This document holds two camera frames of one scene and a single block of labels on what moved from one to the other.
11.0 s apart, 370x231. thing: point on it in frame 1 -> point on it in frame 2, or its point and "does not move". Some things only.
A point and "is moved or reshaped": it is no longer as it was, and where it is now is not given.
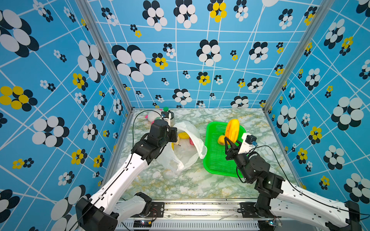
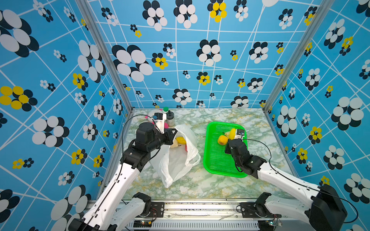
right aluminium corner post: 320,13 does not move
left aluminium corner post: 92,20 does not move
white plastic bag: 177,156 is moved or reshaped
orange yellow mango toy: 221,140 does not move
